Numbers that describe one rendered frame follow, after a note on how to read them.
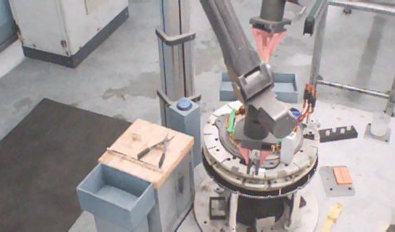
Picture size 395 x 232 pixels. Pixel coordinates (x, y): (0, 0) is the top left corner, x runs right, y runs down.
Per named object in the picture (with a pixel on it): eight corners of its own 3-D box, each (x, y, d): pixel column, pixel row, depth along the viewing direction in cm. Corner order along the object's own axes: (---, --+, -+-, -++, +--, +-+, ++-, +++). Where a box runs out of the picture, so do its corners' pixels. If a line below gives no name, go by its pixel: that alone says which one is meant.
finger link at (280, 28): (282, 59, 133) (288, 22, 130) (268, 64, 128) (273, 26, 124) (259, 52, 137) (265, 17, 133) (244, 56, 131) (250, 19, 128)
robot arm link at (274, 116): (263, 59, 112) (230, 80, 110) (296, 84, 104) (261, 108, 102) (272, 97, 120) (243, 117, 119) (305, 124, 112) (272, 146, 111)
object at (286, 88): (288, 137, 191) (296, 72, 173) (290, 157, 182) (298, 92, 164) (220, 134, 192) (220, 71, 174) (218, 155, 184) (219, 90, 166)
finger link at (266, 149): (268, 175, 124) (271, 145, 118) (238, 171, 125) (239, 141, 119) (271, 155, 129) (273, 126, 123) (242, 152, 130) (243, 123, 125)
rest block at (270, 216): (253, 226, 155) (254, 215, 151) (272, 222, 156) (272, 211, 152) (258, 238, 151) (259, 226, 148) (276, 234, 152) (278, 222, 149)
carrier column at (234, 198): (234, 235, 155) (237, 187, 141) (227, 232, 156) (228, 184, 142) (239, 229, 156) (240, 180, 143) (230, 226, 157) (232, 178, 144)
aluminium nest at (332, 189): (354, 195, 169) (355, 190, 167) (326, 196, 168) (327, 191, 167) (345, 168, 178) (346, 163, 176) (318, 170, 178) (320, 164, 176)
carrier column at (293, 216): (294, 226, 157) (301, 178, 143) (286, 224, 158) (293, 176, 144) (297, 221, 158) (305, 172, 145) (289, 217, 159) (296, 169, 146)
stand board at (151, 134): (157, 189, 137) (157, 183, 136) (98, 166, 144) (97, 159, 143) (194, 142, 151) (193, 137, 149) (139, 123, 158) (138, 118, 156)
